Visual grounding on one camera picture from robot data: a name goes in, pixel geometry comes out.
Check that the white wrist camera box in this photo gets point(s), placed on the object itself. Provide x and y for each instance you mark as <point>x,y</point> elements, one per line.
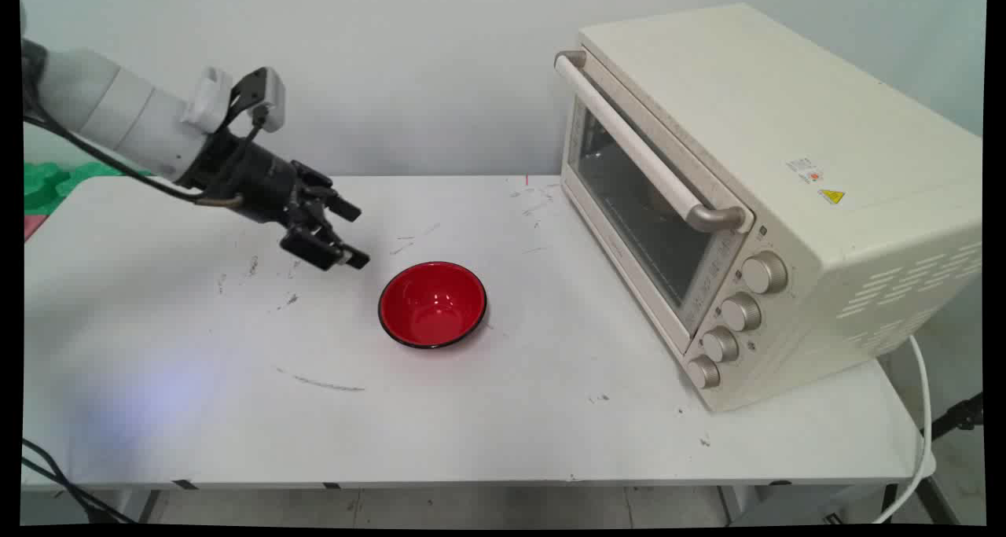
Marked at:
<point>269,97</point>

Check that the green foam block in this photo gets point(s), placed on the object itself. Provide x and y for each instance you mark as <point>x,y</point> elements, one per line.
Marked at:
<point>43,187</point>

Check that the white label sticker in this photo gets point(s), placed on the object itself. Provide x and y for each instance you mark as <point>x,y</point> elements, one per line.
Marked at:
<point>804,170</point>

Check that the yellow warning sticker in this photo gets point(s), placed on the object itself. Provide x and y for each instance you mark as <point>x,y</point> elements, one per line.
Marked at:
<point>831,196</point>

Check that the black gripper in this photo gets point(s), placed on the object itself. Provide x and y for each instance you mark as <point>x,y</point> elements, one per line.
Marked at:
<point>251,179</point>

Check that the large silver oven knob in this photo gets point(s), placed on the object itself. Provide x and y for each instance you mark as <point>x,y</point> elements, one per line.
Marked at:
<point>764,273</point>

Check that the black tripod stand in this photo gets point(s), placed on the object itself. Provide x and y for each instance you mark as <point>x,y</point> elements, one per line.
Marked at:
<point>963,417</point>

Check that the red bowl with black rim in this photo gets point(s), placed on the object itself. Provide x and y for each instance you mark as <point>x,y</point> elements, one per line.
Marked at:
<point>432,305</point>

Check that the pink foam piece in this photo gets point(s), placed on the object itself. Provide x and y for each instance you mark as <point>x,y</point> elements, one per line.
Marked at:
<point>33,226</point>

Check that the cream toaster oven body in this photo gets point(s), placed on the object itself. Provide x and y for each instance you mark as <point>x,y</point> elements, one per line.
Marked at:
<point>786,112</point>

